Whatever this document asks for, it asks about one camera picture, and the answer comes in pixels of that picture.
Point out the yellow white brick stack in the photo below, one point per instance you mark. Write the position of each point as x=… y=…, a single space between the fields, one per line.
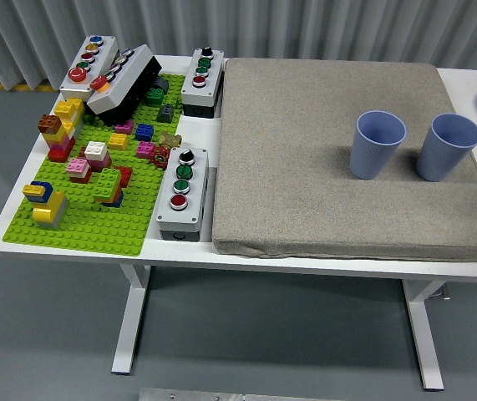
x=69 y=108

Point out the tilted five-button control box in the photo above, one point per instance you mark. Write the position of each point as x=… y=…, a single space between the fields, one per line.
x=131 y=77

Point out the brass valve red handwheel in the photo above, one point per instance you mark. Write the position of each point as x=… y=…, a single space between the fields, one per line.
x=160 y=158

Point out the grey pleated curtain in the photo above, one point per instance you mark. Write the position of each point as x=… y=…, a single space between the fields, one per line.
x=263 y=25

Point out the magenta brick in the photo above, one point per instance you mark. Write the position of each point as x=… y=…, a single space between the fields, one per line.
x=145 y=150
x=124 y=127

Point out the grey sloped brick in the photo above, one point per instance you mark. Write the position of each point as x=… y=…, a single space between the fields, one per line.
x=165 y=115

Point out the blue ribbed plastic cup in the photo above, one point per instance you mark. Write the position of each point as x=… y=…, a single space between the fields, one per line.
x=371 y=156
x=438 y=160

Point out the green brick baseplate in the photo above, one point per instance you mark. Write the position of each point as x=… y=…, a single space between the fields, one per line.
x=96 y=234

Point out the brown-topped brick stack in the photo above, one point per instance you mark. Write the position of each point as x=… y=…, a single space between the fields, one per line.
x=56 y=138

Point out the grey-brown cushion mat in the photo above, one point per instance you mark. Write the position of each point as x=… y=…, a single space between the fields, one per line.
x=305 y=175

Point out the green brick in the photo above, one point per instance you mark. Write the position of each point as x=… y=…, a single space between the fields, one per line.
x=153 y=97

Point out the four-button control box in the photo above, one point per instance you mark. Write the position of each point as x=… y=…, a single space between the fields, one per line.
x=179 y=221
x=196 y=95

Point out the green-topped brick stack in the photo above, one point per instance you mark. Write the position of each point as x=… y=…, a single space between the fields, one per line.
x=108 y=184

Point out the upright five-button control box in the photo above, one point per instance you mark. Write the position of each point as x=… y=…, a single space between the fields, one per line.
x=100 y=62

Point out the white table leg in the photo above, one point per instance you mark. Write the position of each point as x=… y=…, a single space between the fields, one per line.
x=127 y=326
x=426 y=342

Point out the pink-topped brick stack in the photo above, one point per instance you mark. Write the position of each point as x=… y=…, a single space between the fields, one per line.
x=78 y=169

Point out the red brick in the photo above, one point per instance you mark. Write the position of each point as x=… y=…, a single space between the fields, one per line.
x=126 y=177

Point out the dark grey arch piece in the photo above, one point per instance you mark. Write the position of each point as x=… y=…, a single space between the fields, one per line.
x=160 y=83

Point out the white-topped brick stack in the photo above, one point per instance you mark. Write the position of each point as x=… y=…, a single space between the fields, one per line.
x=96 y=151

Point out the blue brick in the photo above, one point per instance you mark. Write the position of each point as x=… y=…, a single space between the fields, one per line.
x=144 y=133

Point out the yellow blue brick duck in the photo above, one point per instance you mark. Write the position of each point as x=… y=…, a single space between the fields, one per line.
x=48 y=209

